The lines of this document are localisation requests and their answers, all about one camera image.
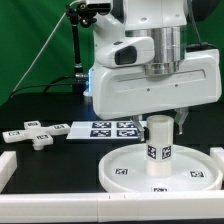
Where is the white fence block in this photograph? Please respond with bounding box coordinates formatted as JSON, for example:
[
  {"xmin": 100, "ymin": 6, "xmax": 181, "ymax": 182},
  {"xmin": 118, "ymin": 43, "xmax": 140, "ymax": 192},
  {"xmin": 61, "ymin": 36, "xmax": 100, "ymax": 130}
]
[
  {"xmin": 210, "ymin": 147, "xmax": 224, "ymax": 180},
  {"xmin": 0, "ymin": 151, "xmax": 17, "ymax": 193}
]

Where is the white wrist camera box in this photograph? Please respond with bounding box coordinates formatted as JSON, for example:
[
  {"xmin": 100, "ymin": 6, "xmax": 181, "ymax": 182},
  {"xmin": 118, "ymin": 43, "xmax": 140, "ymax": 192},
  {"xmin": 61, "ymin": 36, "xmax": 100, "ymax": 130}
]
[{"xmin": 96, "ymin": 37, "xmax": 155, "ymax": 68}]

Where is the black camera stand pole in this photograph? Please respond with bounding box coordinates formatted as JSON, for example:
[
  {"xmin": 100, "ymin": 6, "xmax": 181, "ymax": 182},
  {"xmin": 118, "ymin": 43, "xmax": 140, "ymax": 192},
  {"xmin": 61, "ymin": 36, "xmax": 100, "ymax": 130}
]
[{"xmin": 66, "ymin": 2, "xmax": 96, "ymax": 93}]

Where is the black cable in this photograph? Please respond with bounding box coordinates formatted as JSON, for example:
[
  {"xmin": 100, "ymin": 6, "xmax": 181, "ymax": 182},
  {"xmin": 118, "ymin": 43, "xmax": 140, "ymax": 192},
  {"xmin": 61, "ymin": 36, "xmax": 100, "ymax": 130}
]
[{"xmin": 9, "ymin": 75, "xmax": 90, "ymax": 100}]

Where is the white front fence bar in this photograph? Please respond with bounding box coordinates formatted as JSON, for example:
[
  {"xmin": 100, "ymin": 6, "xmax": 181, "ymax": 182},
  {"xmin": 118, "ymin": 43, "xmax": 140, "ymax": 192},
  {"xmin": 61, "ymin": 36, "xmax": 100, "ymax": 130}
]
[{"xmin": 0, "ymin": 190, "xmax": 224, "ymax": 223}]

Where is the white cable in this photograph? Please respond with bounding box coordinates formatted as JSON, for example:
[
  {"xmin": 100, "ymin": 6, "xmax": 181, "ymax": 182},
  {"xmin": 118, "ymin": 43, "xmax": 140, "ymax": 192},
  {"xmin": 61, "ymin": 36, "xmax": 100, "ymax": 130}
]
[{"xmin": 11, "ymin": 0, "xmax": 88, "ymax": 93}]

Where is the white marker sheet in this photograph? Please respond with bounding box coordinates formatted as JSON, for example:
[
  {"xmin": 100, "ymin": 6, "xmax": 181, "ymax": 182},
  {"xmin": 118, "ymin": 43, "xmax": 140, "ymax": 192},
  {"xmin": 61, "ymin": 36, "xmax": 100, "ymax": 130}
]
[{"xmin": 67, "ymin": 121, "xmax": 140, "ymax": 140}]

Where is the white right fence block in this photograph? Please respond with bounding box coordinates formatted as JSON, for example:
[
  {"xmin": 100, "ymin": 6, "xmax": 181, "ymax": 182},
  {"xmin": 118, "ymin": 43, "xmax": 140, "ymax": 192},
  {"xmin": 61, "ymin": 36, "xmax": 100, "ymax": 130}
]
[{"xmin": 210, "ymin": 147, "xmax": 224, "ymax": 180}]

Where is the white round table top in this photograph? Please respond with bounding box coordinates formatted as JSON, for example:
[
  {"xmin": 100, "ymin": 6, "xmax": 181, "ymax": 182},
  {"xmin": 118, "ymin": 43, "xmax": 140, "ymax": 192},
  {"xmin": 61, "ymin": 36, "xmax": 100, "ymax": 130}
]
[{"xmin": 98, "ymin": 144, "xmax": 223, "ymax": 193}]

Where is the white cross-shaped table base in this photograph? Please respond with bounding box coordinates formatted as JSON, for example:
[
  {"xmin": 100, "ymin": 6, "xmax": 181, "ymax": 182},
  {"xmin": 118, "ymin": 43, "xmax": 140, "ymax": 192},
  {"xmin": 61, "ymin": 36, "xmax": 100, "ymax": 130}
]
[{"xmin": 2, "ymin": 121, "xmax": 70, "ymax": 150}]

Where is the white left fence block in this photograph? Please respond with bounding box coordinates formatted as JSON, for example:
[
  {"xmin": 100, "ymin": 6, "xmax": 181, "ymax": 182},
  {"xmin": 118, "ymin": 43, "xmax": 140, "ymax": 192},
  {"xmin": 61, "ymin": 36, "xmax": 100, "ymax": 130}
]
[{"xmin": 0, "ymin": 151, "xmax": 17, "ymax": 193}]

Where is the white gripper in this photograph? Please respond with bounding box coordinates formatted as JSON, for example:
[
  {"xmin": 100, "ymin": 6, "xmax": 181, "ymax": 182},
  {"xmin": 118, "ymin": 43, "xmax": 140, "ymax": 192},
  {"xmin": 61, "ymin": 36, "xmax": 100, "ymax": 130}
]
[{"xmin": 91, "ymin": 49, "xmax": 222, "ymax": 141}]

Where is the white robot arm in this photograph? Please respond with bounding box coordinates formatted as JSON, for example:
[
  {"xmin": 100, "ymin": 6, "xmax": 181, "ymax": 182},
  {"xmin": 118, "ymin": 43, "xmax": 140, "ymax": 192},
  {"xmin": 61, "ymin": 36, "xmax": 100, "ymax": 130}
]
[{"xmin": 85, "ymin": 0, "xmax": 222, "ymax": 140}]

